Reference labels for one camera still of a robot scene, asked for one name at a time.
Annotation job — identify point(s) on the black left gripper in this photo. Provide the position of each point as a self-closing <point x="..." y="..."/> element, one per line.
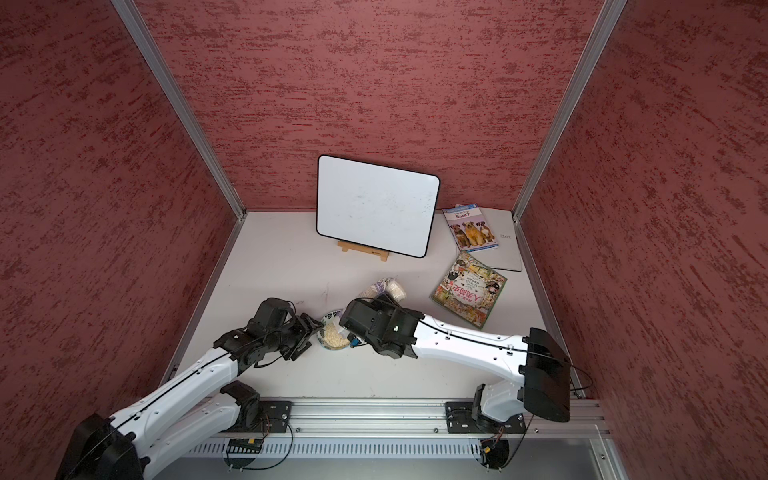
<point x="305" y="329"/>

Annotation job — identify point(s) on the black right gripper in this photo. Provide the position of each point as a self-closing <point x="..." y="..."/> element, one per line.
<point x="382" y="300"/>

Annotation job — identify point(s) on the instant oatmeal plastic bag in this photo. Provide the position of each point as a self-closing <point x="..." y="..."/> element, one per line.
<point x="387" y="286"/>

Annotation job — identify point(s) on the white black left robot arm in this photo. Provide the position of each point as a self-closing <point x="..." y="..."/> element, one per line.
<point x="207" y="398"/>

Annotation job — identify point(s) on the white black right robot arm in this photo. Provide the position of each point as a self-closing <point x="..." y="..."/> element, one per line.
<point x="534" y="370"/>

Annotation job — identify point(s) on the green leaf pattern bowl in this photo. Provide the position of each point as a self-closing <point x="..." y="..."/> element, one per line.
<point x="332" y="336"/>

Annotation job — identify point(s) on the wooden whiteboard easel stand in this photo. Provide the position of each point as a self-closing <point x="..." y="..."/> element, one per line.
<point x="349" y="246"/>

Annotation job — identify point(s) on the colourful cartoon picture book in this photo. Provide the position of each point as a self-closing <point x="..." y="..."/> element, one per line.
<point x="469" y="289"/>

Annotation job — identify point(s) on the dog cover book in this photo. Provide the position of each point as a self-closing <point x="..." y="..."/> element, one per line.
<point x="469" y="228"/>

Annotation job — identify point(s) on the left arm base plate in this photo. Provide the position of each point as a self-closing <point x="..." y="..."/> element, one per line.
<point x="273" y="417"/>

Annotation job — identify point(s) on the aluminium front frame rail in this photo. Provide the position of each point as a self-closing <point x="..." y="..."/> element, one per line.
<point x="394" y="418"/>

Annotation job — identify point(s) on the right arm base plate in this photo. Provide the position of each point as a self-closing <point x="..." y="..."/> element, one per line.
<point x="459" y="420"/>

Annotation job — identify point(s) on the white whiteboard black frame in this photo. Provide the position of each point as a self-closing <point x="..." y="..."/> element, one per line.
<point x="376" y="206"/>

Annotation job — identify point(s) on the left aluminium corner post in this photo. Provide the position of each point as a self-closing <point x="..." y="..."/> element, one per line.
<point x="139" y="32"/>

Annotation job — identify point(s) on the aluminium corner post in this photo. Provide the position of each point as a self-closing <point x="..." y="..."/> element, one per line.
<point x="604" y="26"/>
<point x="139" y="32"/>

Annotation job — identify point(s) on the right aluminium corner post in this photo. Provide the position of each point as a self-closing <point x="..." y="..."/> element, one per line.
<point x="604" y="26"/>

